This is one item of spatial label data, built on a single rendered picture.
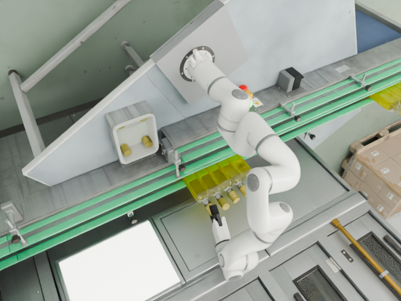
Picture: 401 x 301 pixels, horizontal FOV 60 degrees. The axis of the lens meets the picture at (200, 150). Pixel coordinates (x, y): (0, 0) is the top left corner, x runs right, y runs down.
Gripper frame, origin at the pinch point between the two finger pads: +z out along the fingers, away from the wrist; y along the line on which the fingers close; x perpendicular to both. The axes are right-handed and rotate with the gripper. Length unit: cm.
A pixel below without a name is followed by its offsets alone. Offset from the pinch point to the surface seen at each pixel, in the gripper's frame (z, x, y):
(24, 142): 77, 85, -16
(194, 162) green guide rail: 22.6, 2.8, 6.4
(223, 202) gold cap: 1.7, -4.6, 2.8
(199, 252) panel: -10.3, 8.5, -12.6
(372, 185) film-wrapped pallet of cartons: 136, -275, -255
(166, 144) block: 28.1, 13.7, 15.5
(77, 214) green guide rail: 10, 54, 4
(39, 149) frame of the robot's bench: 36, 65, 17
